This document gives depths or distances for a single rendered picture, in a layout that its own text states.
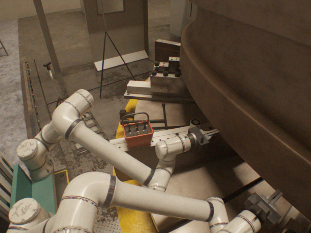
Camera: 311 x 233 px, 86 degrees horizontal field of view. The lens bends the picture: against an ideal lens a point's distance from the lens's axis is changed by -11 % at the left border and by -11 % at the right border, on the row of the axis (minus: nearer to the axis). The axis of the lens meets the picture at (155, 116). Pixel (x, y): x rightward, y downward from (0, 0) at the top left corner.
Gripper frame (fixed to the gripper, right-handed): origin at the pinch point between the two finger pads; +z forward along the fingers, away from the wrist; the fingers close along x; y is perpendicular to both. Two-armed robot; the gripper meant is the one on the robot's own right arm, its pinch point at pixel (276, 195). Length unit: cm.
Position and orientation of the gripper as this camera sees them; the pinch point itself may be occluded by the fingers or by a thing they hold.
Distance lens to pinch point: 93.3
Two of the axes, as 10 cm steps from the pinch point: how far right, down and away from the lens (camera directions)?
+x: 5.2, 5.4, -6.6
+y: 0.0, 7.7, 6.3
